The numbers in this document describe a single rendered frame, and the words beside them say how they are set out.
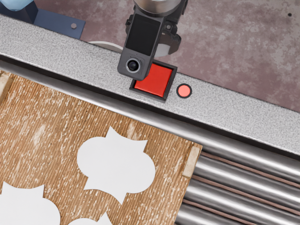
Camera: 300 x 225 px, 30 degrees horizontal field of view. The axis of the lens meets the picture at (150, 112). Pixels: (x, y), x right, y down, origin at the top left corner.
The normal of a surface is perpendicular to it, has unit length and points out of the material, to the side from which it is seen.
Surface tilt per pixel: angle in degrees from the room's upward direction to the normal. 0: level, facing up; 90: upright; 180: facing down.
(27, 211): 0
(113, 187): 0
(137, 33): 32
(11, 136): 0
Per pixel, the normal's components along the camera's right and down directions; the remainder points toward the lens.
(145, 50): -0.21, 0.26
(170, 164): -0.01, -0.25
